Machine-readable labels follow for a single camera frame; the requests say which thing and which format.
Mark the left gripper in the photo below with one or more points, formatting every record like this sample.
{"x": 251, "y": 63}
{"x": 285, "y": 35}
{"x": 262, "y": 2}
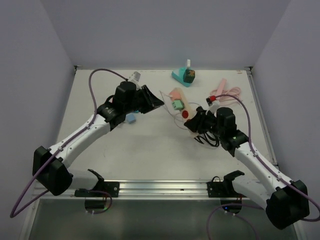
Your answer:
{"x": 151, "y": 101}

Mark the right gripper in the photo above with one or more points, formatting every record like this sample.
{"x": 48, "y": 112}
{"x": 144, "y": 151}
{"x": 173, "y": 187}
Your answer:
{"x": 197, "y": 125}

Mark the beige power strip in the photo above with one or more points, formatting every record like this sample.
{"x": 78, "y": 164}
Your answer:
{"x": 187, "y": 113}

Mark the light blue cube charger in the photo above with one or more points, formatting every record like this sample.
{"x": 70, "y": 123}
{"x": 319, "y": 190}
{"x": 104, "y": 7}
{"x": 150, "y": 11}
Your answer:
{"x": 130, "y": 118}

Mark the salmon cube charger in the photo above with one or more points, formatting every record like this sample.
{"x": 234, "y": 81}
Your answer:
{"x": 174, "y": 95}

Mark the teal triangular power strip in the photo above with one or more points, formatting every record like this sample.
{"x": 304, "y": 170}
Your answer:
{"x": 177, "y": 74}

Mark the pink power strip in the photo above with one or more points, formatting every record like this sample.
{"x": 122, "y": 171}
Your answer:
{"x": 221, "y": 86}

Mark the dark green cube charger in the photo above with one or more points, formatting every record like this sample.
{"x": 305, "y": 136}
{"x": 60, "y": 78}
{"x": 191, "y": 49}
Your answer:
{"x": 189, "y": 76}

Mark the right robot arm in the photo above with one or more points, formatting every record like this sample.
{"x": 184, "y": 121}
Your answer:
{"x": 283, "y": 199}

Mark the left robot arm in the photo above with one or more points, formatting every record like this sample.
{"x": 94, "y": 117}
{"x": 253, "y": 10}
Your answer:
{"x": 50, "y": 165}

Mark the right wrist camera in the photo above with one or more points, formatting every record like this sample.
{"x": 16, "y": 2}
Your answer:
{"x": 213, "y": 104}

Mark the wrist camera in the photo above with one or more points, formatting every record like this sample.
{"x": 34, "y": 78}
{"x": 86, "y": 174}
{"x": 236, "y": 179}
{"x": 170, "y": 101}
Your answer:
{"x": 135, "y": 78}
{"x": 213, "y": 104}

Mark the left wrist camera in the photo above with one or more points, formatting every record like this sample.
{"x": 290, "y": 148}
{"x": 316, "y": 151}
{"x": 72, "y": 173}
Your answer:
{"x": 135, "y": 78}

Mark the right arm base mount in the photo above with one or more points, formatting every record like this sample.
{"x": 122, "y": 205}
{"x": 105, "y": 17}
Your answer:
{"x": 224, "y": 190}

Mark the aluminium front rail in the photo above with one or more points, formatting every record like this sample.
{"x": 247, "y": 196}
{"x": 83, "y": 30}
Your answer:
{"x": 182, "y": 189}

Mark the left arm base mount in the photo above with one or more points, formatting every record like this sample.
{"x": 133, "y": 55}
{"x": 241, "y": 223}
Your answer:
{"x": 99, "y": 198}

